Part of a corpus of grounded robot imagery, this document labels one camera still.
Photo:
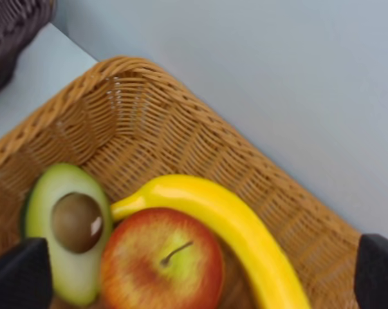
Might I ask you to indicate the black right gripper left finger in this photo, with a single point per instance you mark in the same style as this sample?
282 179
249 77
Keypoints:
25 275

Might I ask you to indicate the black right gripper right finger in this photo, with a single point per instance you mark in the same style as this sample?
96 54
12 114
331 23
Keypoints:
371 272

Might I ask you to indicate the halved avocado with pit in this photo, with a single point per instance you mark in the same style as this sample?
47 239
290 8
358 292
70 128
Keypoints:
70 209

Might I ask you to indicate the yellow banana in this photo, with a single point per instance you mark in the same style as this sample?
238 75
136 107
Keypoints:
274 281

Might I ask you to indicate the red yellow apple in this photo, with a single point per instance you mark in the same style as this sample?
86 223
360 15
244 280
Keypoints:
161 258

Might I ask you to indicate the light orange wicker basket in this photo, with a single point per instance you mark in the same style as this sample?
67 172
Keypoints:
126 120

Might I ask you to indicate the dark brown wicker basket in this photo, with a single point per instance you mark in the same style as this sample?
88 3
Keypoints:
20 22

